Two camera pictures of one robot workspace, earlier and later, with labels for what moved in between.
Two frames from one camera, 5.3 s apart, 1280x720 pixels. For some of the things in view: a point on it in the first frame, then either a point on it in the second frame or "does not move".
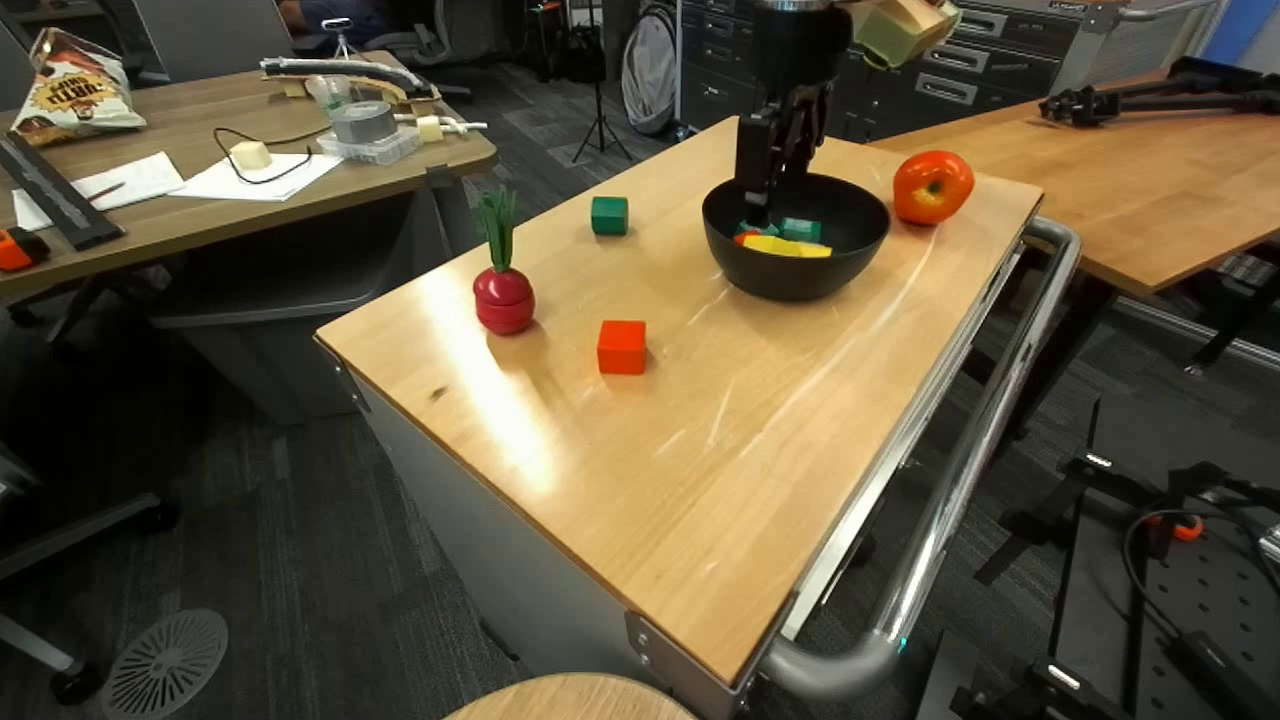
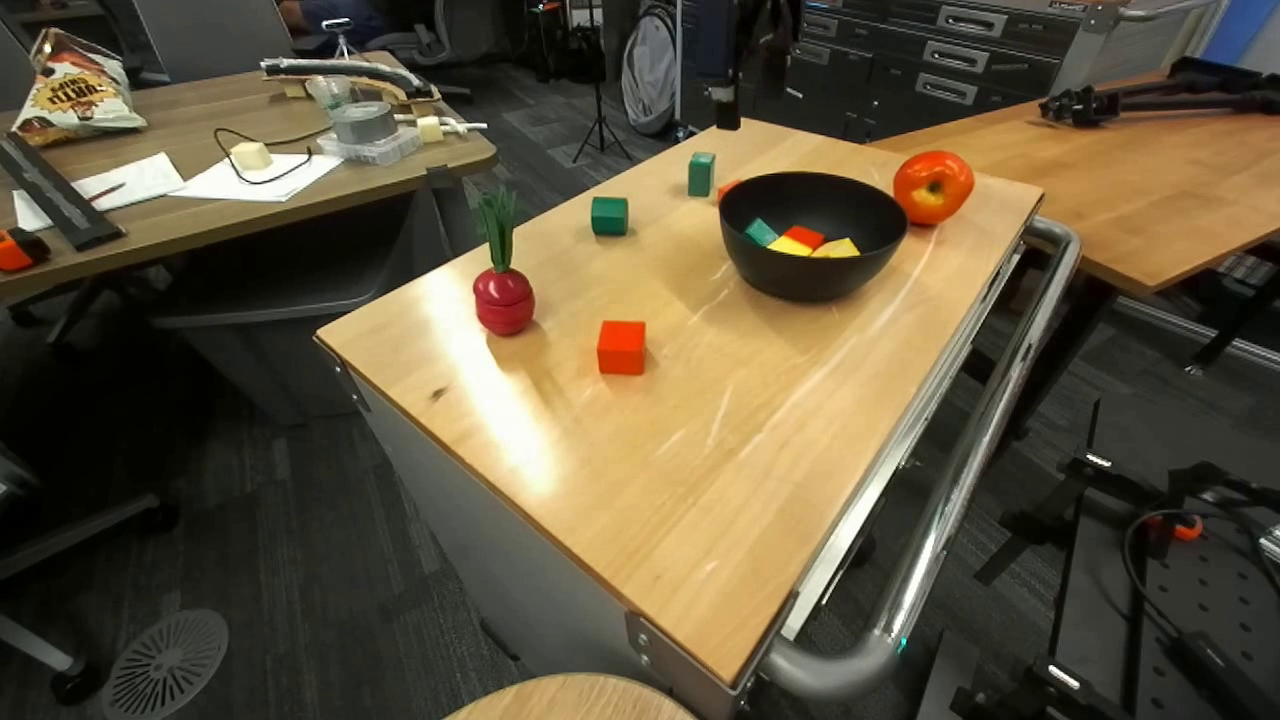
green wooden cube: [608, 213] does not move
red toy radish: [503, 293] does not move
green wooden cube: [802, 224] → [700, 175]
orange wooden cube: [623, 346] does not move
